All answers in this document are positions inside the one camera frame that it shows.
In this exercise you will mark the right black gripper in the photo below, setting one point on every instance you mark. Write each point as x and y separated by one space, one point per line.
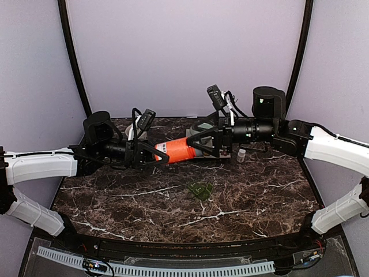
224 136

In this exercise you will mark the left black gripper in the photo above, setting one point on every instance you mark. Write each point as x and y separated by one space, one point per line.
135 152

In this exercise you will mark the red pill bottle grey lid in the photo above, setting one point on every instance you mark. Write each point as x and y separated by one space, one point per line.
178 150

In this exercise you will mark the white pill bottle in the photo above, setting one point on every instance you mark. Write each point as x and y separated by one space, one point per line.
241 156

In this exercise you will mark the green pill organizer box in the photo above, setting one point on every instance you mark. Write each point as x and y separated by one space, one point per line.
201 190

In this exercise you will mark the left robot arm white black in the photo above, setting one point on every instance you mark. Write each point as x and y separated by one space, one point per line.
102 145

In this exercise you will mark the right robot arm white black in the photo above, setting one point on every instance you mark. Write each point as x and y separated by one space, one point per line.
299 139

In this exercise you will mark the celadon green bowl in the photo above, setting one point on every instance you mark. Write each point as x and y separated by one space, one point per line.
204 124

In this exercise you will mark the floral square coaster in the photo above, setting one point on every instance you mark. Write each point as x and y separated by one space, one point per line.
213 142

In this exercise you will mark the cream ceramic mug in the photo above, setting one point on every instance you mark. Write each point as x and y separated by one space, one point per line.
130 134

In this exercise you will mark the small circuit board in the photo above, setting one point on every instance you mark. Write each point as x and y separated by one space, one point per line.
94 265

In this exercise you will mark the black right frame post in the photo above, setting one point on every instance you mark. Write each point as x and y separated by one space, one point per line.
306 21

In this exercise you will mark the black frame post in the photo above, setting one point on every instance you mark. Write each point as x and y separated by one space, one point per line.
67 34
306 21

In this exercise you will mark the white slotted cable duct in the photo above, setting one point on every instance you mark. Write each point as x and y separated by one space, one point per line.
119 269

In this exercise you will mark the black left frame post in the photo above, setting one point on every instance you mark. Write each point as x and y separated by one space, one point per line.
67 34

